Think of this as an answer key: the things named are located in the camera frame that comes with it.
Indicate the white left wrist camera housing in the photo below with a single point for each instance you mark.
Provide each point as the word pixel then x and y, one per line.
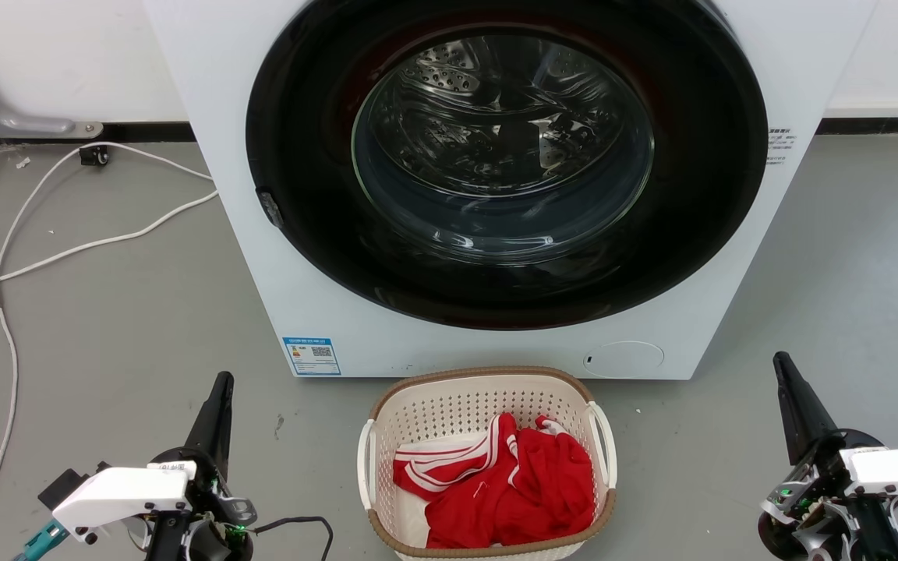
pixel 121 495

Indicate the black text warning sticker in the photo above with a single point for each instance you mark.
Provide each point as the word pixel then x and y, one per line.
pixel 778 147

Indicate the red garment white stripes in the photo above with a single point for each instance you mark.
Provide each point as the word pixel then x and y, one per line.
pixel 535 491

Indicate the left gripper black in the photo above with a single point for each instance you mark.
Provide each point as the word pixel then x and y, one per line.
pixel 215 502

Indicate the round white filter cover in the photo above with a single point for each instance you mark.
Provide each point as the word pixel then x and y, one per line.
pixel 624 359

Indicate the black round washer door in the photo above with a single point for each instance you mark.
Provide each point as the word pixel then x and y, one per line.
pixel 309 117

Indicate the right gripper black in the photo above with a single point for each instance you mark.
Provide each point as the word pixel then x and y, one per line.
pixel 823 471

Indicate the white front-load washing machine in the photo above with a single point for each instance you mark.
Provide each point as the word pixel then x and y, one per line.
pixel 215 93

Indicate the blue energy label sticker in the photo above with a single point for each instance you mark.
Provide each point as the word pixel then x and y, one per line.
pixel 311 355

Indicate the white laundry basket brown rim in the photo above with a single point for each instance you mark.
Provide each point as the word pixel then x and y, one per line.
pixel 449 405

